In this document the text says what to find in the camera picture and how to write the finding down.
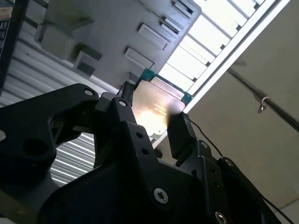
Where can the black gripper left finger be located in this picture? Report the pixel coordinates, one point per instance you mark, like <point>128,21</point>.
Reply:
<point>23,121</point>

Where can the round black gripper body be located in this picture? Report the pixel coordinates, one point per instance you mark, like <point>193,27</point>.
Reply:
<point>98,200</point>

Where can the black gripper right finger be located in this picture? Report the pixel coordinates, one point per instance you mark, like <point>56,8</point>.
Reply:
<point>184,140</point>

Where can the silver CPU with green edge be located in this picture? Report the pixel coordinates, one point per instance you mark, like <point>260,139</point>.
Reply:
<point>156,105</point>

